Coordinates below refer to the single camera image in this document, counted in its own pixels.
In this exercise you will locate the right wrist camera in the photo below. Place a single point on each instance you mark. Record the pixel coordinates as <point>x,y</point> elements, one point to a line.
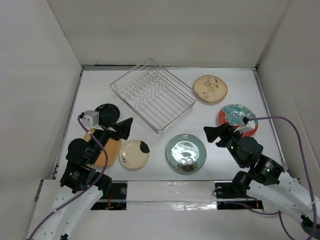
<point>246,126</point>

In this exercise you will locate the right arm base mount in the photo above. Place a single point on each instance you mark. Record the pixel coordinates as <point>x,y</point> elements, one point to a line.
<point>228,199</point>

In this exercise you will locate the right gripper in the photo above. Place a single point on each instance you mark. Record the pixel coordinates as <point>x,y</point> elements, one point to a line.
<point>211,133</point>

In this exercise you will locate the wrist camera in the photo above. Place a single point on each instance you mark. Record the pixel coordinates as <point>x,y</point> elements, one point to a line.
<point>90,118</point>
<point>246,126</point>

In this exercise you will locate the orange woven oval plate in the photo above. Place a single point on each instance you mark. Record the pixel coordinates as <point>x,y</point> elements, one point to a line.
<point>108,152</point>

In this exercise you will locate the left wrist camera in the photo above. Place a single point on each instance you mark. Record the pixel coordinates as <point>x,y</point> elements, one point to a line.
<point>90,118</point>

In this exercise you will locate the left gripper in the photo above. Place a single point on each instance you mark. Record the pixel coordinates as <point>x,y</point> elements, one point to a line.
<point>122,129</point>

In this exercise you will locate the black round plate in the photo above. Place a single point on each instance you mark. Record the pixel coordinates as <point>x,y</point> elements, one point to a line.
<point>108,114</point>

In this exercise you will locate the red and teal plate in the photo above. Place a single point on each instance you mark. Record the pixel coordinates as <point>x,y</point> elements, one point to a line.
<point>233,114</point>

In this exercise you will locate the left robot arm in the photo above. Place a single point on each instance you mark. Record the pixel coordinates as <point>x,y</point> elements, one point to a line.
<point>80,185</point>

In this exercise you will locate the cream plate with black spot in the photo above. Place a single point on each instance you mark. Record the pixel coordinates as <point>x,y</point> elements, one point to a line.
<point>134,154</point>

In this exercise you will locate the wire dish rack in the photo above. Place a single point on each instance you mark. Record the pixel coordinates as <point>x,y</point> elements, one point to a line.
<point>154,94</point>

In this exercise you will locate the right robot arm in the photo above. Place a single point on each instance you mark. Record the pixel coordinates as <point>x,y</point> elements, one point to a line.
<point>266,180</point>

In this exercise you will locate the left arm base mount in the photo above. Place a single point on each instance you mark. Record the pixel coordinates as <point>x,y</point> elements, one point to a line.
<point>115,200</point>

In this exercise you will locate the light blue flower plate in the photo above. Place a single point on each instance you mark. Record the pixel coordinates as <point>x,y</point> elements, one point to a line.
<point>186,153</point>

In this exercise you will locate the beige floral plate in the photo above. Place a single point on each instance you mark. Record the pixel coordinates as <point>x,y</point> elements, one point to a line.
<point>210,88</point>

